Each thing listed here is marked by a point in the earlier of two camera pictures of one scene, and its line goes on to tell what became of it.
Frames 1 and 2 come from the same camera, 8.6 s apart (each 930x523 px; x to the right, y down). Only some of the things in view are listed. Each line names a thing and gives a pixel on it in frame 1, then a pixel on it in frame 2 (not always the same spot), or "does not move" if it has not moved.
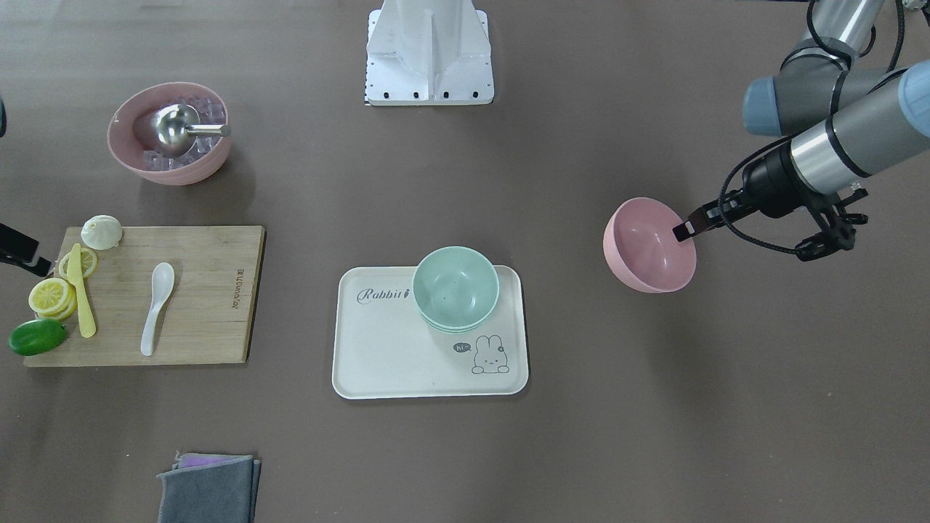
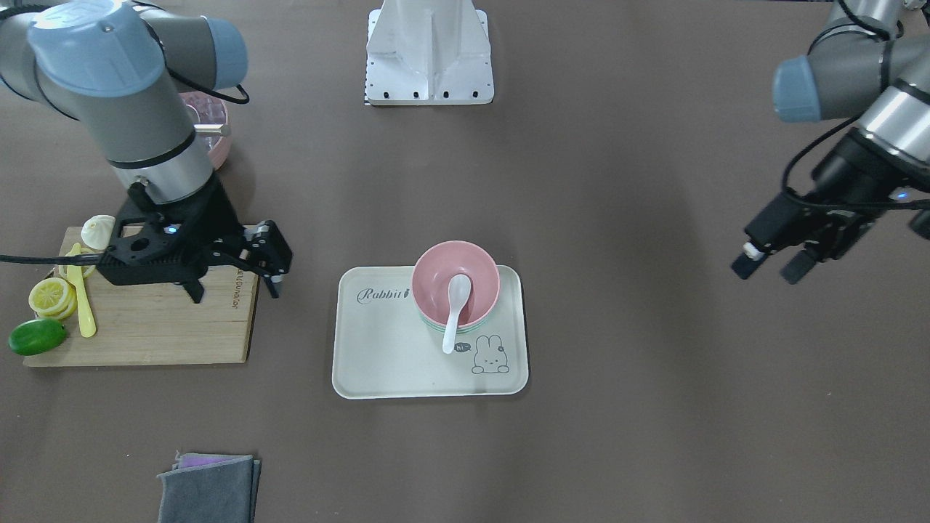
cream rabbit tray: x=384 y=347 does not move
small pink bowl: x=641 y=247 → x=432 y=274
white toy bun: x=101 y=232 does not move
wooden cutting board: x=207 y=317 does not move
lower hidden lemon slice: x=70 y=309 does not move
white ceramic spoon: x=162 y=282 → x=458 y=291
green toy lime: x=36 y=336 does not move
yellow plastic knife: x=74 y=272 does not move
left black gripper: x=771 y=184 → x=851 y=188
